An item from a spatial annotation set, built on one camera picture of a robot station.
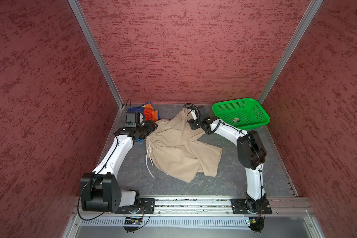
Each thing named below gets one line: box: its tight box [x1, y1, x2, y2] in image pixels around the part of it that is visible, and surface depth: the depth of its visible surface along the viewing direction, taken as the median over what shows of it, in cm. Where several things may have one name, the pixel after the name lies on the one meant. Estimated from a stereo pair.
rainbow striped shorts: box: [126, 102, 161, 122], surface depth 112 cm
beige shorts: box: [145, 107, 223, 183], surface depth 91 cm
